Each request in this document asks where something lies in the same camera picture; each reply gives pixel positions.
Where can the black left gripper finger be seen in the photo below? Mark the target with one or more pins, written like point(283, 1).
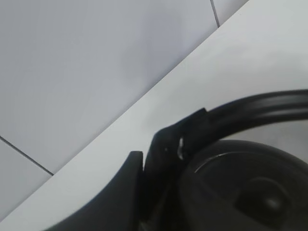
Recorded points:
point(115, 207)

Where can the black round tea kettle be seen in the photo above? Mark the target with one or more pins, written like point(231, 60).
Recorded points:
point(196, 179)

